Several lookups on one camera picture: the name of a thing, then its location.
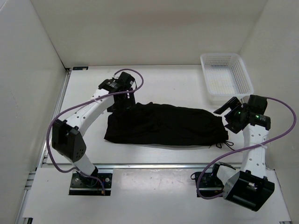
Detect black trousers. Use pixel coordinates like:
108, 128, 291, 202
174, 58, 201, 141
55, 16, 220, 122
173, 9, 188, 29
104, 102, 234, 149

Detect blue label sticker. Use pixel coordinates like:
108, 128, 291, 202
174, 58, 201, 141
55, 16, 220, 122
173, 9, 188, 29
72, 66, 89, 70

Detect left aluminium rail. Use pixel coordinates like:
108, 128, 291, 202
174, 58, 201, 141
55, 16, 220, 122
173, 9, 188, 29
15, 69, 71, 224

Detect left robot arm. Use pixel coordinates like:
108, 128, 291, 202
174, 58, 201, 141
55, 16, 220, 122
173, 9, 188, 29
47, 69, 139, 187

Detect right aluminium rail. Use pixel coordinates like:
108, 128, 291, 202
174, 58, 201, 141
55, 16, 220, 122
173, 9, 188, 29
237, 98, 271, 170

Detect front aluminium rail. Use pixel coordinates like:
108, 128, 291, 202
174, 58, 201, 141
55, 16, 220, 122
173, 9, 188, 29
44, 162, 220, 171

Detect aluminium rail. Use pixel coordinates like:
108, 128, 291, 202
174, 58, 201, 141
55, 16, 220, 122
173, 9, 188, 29
15, 69, 71, 224
237, 98, 271, 170
44, 162, 220, 171

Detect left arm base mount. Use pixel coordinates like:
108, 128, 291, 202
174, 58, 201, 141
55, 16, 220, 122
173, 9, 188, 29
69, 172, 113, 196

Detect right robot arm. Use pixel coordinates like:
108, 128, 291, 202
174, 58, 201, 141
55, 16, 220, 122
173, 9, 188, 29
210, 95, 275, 211

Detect white plastic mesh basket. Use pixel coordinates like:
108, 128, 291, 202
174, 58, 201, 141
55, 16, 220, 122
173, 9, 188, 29
200, 53, 254, 104

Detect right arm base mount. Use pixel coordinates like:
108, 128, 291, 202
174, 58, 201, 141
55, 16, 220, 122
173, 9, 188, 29
199, 162, 236, 197

